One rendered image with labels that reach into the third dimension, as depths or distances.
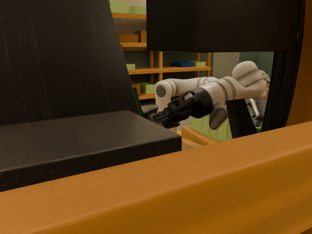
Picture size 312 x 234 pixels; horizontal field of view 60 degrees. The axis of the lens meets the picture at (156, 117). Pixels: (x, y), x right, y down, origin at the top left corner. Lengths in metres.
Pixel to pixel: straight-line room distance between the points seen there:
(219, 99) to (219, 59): 7.58
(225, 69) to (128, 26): 3.33
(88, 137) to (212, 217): 0.22
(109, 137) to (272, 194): 0.21
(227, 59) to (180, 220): 8.34
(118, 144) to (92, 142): 0.03
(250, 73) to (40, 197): 0.68
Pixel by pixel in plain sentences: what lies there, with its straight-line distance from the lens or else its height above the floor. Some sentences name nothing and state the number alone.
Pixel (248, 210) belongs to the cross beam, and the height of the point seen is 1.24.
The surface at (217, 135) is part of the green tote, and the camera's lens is 1.70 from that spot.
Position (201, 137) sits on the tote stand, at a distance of 1.77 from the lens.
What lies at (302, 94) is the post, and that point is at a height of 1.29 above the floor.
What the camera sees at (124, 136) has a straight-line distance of 0.37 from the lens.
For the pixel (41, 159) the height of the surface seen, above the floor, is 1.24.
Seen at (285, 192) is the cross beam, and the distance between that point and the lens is 0.26.
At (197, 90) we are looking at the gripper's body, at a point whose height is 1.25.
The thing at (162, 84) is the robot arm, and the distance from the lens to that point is 1.27.
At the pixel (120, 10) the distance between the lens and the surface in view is 6.05.
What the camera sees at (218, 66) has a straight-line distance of 8.27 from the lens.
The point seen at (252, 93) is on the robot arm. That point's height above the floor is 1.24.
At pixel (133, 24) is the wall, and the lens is 6.76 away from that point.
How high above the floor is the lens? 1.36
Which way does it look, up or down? 15 degrees down
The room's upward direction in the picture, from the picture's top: straight up
